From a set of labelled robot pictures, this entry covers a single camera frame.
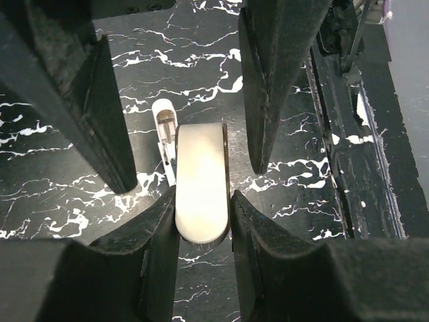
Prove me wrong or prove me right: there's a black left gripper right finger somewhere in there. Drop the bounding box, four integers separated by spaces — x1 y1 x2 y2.
231 191 428 321

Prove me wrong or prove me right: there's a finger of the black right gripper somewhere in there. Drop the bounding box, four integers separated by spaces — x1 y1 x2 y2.
239 0 331 174
1 1 137 194

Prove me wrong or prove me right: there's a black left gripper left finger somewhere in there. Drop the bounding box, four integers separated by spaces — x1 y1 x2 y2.
36 187 180 321

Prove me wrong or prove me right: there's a white stapler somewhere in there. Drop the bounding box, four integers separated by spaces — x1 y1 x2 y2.
151 99 178 186
175 123 230 247

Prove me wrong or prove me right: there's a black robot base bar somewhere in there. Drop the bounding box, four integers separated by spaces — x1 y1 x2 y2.
307 1 428 239

